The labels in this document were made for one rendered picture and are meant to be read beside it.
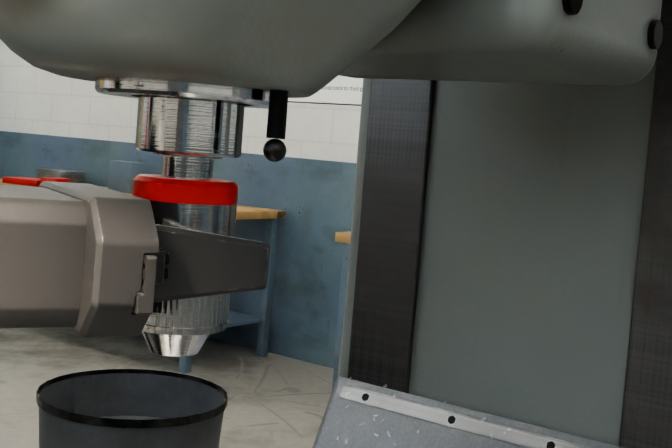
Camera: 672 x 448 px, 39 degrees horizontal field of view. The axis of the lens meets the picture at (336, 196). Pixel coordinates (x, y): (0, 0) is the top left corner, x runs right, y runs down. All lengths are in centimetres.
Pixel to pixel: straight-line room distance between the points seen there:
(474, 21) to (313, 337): 524
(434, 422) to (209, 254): 41
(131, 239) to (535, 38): 22
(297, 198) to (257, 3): 535
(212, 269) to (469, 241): 39
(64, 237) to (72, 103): 682
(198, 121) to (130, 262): 8
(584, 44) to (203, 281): 23
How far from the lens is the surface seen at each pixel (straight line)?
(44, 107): 745
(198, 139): 41
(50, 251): 38
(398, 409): 81
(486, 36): 47
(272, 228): 564
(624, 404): 73
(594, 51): 53
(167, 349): 43
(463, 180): 77
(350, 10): 39
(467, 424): 78
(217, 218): 42
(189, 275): 41
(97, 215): 37
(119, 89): 41
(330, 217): 555
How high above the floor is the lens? 129
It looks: 3 degrees down
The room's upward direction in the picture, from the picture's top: 5 degrees clockwise
